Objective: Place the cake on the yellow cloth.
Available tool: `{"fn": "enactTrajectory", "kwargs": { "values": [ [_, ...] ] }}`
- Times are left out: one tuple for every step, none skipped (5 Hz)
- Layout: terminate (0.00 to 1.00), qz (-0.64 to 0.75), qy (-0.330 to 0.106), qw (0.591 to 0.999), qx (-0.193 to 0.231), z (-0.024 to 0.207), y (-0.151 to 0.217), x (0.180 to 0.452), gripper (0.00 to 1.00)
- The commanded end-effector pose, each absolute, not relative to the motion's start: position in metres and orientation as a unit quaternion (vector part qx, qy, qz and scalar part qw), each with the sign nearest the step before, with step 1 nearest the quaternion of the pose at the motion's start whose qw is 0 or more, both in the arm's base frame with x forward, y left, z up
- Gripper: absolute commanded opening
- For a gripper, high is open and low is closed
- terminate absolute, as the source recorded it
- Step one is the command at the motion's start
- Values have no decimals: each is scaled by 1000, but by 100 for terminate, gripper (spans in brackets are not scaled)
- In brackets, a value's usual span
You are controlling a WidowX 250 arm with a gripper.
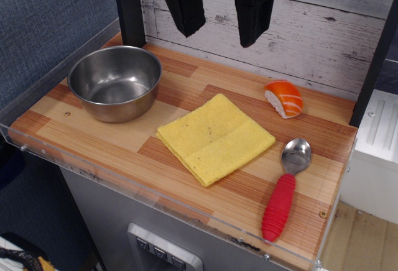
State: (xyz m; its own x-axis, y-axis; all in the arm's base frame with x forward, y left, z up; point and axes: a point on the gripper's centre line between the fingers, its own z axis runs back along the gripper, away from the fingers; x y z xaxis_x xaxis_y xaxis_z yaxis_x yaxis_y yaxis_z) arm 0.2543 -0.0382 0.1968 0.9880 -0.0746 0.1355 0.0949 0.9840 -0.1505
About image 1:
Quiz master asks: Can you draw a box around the black vertical post left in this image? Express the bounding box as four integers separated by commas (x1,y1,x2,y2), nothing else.
116,0,146,47

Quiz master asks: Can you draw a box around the black vertical post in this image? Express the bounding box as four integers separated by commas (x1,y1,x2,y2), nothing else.
349,0,397,127
116,0,146,47

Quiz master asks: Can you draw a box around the red handled metal spoon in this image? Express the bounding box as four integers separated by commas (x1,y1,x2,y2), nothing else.
261,138,312,242

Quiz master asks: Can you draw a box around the yellow folded cloth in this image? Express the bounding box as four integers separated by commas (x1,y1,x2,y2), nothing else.
156,94,276,187

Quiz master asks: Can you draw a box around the white ridged box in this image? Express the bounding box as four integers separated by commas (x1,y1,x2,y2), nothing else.
340,90,397,224

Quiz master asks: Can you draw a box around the orange salmon sushi toy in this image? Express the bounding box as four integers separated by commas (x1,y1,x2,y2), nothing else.
264,80,303,119

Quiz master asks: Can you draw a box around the black and yellow bag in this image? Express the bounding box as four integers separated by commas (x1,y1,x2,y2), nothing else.
1,232,56,270

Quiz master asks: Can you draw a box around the black vertical post right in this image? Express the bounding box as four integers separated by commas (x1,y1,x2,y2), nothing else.
349,0,397,127

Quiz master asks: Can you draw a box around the clear acrylic table guard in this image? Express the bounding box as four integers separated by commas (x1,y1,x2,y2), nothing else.
2,24,356,270

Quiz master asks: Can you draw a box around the stainless steel bowl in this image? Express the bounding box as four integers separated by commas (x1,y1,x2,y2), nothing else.
67,45,162,123

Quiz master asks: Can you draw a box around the grey cabinet with button panel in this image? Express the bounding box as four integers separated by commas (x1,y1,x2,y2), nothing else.
62,168,314,270

